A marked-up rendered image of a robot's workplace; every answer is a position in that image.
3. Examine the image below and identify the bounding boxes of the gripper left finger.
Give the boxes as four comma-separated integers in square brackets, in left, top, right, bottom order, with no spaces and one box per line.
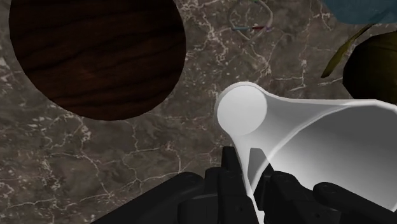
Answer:
[92,146,259,224]

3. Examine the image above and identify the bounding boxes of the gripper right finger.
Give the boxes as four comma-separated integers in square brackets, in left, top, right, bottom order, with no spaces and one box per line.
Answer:
[249,147,397,224]

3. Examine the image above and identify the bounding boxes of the white cup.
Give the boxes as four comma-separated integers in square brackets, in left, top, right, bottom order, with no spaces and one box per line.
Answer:
[214,81,397,224]

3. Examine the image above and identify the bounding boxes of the olive green leaf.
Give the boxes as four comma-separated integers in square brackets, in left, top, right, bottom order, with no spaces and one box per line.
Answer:
[320,23,376,79]

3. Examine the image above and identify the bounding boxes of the dark olive round fruit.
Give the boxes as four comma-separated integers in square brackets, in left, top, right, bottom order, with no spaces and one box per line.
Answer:
[342,30,397,105]

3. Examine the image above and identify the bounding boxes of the dark wooden round plate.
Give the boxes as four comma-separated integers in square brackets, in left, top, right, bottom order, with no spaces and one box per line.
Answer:
[8,0,187,122]

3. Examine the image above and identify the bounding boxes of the blue bowl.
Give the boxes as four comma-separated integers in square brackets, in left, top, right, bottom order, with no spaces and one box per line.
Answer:
[321,0,397,25]

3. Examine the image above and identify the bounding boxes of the thin wire loop bracelet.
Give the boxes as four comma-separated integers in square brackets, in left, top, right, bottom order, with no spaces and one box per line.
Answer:
[227,0,274,43]

